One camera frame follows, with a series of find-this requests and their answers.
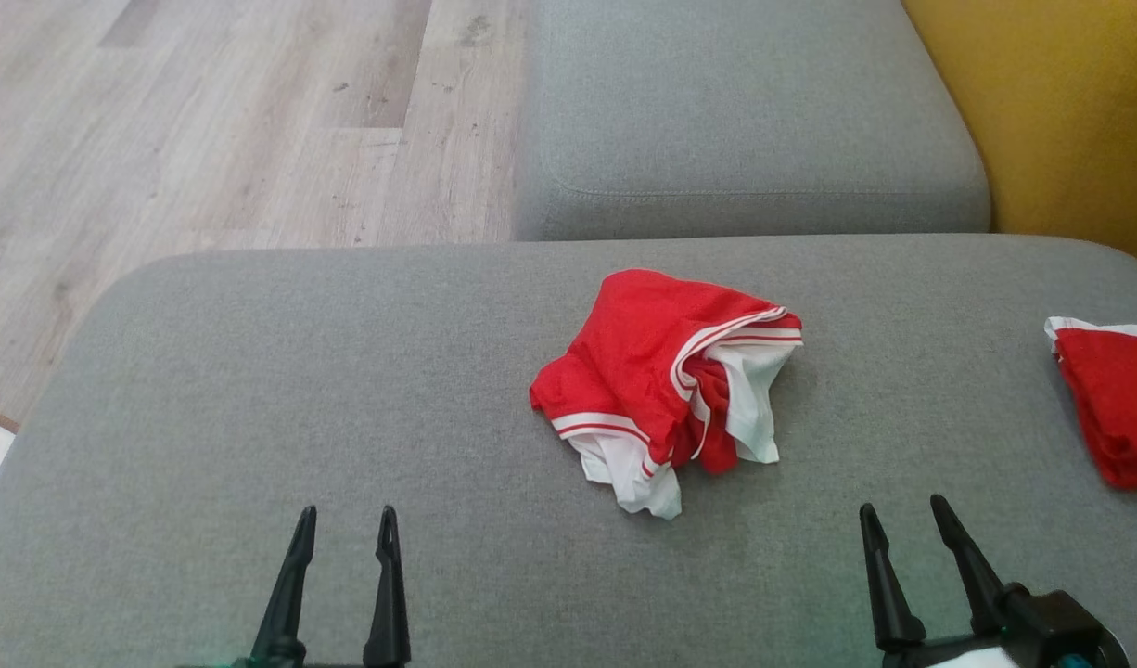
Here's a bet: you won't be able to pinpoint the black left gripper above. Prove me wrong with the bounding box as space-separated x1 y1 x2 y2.
181 505 413 668

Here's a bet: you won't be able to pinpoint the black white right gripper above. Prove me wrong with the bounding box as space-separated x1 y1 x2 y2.
859 494 1131 668

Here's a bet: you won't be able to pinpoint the red basketball shorts white trim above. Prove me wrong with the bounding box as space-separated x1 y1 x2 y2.
1043 316 1137 492

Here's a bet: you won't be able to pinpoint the red and white striped shorts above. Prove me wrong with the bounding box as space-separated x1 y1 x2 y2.
529 268 805 521

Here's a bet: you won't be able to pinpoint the large grey sofa seat cushion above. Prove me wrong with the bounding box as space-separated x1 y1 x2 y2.
0 232 1137 668

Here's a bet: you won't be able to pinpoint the grey sofa chaise cushion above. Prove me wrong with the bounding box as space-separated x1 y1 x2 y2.
511 0 992 243

